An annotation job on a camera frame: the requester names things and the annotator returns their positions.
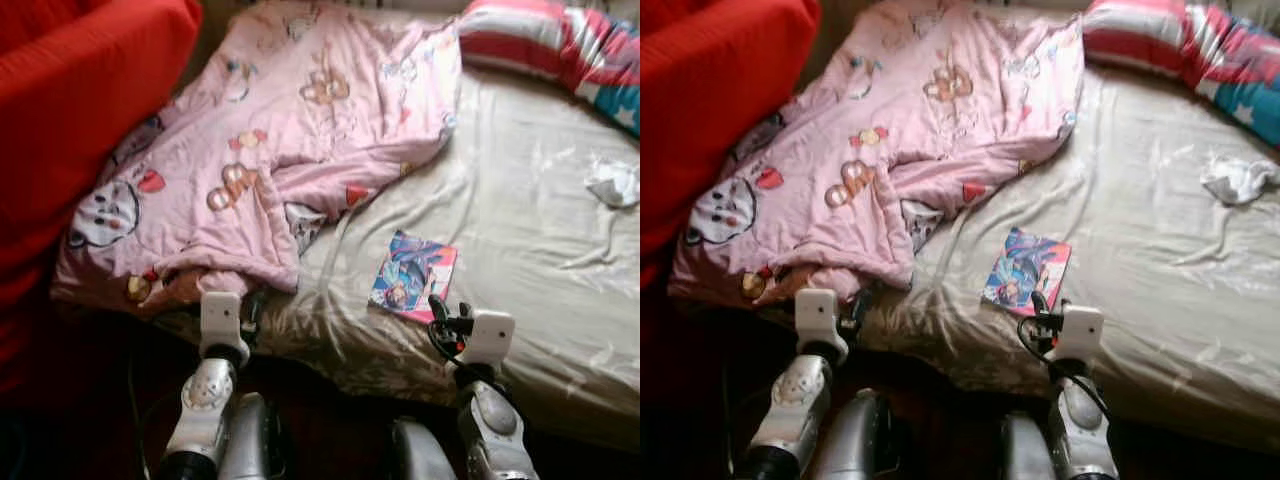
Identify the white crumpled sock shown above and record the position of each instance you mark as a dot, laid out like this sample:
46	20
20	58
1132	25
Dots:
615	185
1240	182

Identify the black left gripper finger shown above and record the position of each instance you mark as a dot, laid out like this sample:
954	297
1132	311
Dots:
256	308
861	305

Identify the beige leaf print bed sheet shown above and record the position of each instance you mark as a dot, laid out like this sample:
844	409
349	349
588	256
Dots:
530	260
1160	270

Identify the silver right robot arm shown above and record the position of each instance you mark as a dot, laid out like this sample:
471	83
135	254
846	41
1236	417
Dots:
495	420
1080	420

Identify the silver right robot leg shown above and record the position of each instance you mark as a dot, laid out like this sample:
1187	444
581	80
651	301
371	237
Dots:
420	455
1025	450

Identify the colourful anime comic book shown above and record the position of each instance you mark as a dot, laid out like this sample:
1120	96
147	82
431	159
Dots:
412	275
1025	270

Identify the thin red fabric cushion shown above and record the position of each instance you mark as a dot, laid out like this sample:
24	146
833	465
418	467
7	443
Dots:
720	90
90	100

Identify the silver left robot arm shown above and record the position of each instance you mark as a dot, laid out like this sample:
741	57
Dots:
205	400
795	400

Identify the pink cartoon print quilt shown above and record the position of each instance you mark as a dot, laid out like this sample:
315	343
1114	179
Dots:
900	130
280	130

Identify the pink white teal striped bolster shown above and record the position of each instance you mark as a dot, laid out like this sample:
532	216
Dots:
1180	45
550	45

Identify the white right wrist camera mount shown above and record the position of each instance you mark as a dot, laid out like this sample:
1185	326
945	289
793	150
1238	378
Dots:
490	338
1082	332

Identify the silver robot leg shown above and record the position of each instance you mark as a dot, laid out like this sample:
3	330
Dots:
1025	450
250	440
420	455
860	435

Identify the silver left robot leg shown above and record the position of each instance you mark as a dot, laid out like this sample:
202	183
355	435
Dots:
250	440
860	435

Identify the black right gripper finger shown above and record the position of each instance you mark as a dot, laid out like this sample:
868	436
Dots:
1039	302
437	308

